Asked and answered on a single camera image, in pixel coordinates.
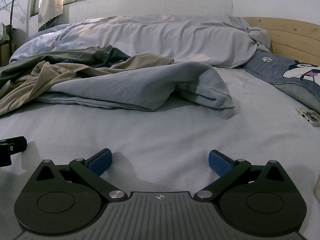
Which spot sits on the black metal clothes rack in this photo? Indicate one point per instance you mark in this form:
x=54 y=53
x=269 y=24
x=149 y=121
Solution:
x=13 y=2

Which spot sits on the wooden headboard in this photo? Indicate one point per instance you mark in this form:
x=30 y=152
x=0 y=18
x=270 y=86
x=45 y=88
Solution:
x=290 y=35

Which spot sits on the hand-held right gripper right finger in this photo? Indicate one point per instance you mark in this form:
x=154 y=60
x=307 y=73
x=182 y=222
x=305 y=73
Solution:
x=220 y=165

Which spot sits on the printed blue duvet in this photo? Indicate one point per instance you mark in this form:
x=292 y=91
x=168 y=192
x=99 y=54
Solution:
x=155 y=35

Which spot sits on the phone with printed case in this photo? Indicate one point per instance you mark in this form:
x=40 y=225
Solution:
x=310 y=115

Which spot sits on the blue dog print pillow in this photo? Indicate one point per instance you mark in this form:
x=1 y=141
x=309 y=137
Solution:
x=282 y=70

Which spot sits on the light blue pants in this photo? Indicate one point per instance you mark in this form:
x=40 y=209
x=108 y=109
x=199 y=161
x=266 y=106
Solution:
x=140 y=87

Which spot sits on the green t-shirt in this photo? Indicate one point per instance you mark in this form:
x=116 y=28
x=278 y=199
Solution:
x=50 y=56

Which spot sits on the beige shirt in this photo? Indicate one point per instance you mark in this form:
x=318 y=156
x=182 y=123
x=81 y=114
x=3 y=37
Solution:
x=70 y=72

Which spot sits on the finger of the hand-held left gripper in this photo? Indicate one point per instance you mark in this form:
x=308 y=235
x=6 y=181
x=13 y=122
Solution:
x=18 y=145

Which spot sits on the brown cardboard box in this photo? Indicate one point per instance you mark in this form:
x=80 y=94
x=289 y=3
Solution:
x=6 y=52

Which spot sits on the cream printed curtain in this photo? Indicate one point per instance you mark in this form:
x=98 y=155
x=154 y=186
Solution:
x=51 y=2

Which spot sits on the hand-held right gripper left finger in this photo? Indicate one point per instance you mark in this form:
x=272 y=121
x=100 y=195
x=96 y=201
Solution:
x=101 y=164

